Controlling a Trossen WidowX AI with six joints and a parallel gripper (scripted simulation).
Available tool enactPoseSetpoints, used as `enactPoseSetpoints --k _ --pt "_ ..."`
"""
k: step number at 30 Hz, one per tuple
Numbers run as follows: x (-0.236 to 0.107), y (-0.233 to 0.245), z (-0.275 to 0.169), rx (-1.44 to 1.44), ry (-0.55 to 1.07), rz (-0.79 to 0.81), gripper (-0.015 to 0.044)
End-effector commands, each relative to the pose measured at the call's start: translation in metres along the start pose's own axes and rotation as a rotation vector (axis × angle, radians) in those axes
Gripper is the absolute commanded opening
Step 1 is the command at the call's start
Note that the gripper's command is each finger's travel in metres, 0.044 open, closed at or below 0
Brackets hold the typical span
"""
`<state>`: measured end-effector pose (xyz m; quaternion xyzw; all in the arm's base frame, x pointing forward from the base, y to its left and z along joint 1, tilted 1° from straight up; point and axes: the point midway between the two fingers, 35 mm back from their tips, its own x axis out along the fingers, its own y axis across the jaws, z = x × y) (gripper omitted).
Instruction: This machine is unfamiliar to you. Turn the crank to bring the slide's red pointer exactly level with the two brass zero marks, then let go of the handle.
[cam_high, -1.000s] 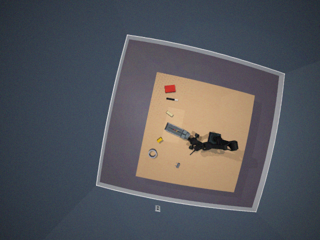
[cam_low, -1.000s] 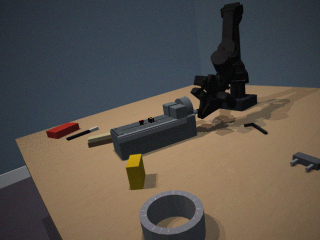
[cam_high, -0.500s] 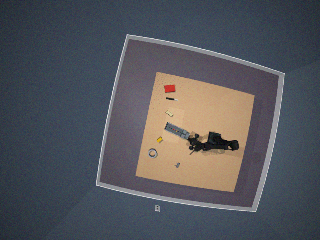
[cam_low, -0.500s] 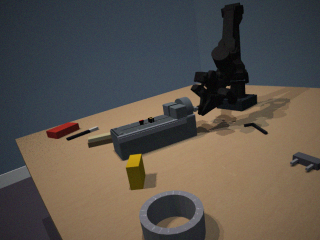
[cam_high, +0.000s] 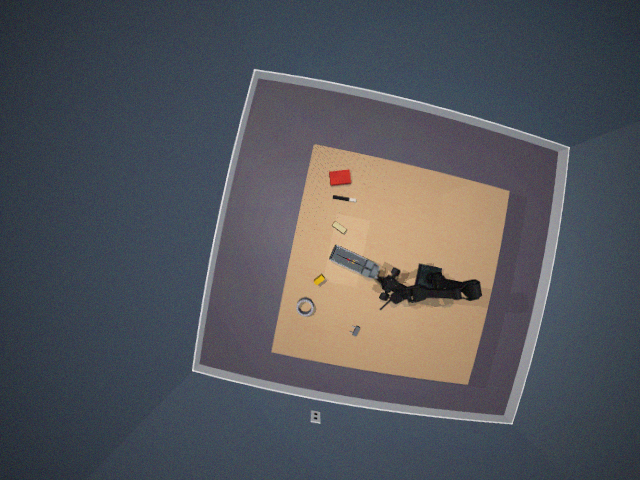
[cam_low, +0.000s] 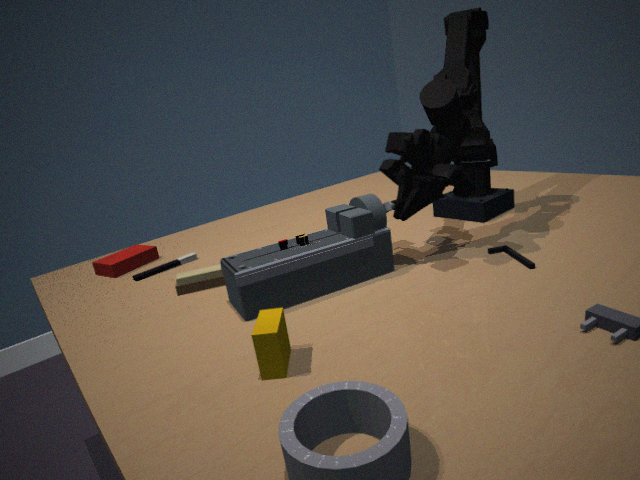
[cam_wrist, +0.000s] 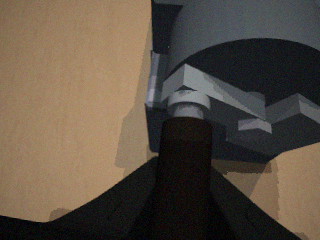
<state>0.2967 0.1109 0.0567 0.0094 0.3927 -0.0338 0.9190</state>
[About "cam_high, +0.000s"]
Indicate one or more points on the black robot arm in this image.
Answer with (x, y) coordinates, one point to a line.
(442, 288)

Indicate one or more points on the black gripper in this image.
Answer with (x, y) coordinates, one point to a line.
(385, 296)

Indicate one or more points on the grey hollow cylinder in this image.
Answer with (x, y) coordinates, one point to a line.
(301, 313)

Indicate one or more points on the red rectangular block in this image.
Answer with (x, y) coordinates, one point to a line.
(341, 177)

